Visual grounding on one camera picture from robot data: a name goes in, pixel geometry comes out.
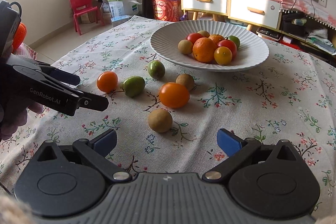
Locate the dark green tomato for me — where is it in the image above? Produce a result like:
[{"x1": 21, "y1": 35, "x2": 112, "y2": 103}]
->
[{"x1": 227, "y1": 35, "x2": 240, "y2": 49}]

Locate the white cardboard box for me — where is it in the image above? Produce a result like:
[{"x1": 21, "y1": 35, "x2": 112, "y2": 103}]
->
[{"x1": 108, "y1": 0, "x2": 140, "y2": 18}]

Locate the gloved left hand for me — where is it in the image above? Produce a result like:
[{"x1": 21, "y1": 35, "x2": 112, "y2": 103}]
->
[{"x1": 1, "y1": 102, "x2": 43, "y2": 140}]

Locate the floral tablecloth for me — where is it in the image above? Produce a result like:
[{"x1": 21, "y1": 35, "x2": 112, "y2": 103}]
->
[{"x1": 1, "y1": 16, "x2": 335, "y2": 218}]

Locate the green fruit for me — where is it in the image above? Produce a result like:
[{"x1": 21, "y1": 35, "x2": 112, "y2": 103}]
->
[
  {"x1": 122, "y1": 76, "x2": 145, "y2": 97},
  {"x1": 147, "y1": 60, "x2": 165, "y2": 80}
]

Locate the green fruit far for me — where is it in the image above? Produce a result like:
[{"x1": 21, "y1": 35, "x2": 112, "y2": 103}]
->
[{"x1": 147, "y1": 60, "x2": 165, "y2": 80}]

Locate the green fruit near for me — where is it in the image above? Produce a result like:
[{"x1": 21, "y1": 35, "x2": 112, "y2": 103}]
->
[{"x1": 122, "y1": 76, "x2": 145, "y2": 97}]

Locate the low tv cabinet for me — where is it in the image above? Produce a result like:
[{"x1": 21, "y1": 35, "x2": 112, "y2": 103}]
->
[{"x1": 256, "y1": 9, "x2": 335, "y2": 66}]

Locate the large orange mandarin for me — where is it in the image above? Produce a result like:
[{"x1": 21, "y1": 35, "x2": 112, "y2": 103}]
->
[{"x1": 193, "y1": 38, "x2": 217, "y2": 63}]

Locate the large red tomato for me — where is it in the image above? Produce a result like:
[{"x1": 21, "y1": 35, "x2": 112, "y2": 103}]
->
[{"x1": 186, "y1": 32, "x2": 204, "y2": 44}]

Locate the small red tomato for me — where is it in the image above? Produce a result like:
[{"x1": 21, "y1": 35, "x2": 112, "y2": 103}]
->
[{"x1": 218, "y1": 39, "x2": 238, "y2": 59}]

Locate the small orange mandarin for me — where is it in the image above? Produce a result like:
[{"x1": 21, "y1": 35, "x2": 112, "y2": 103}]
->
[{"x1": 209, "y1": 34, "x2": 224, "y2": 46}]

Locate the white ribbed plate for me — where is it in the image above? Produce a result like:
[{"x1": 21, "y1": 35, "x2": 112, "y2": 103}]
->
[{"x1": 150, "y1": 20, "x2": 269, "y2": 72}]

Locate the red plastic chair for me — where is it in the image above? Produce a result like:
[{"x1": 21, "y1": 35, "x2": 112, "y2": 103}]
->
[{"x1": 70, "y1": 0, "x2": 105, "y2": 35}]

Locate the small orange tomato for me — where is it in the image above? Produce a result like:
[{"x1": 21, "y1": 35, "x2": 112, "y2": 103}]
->
[{"x1": 96, "y1": 71, "x2": 118, "y2": 93}]

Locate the tan longan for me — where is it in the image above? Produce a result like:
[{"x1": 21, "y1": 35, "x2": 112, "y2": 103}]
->
[
  {"x1": 175, "y1": 74, "x2": 195, "y2": 91},
  {"x1": 147, "y1": 109, "x2": 173, "y2": 133},
  {"x1": 178, "y1": 39, "x2": 193, "y2": 55}
]

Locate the red drum box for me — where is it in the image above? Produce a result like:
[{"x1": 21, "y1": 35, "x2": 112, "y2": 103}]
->
[{"x1": 153, "y1": 0, "x2": 181, "y2": 22}]

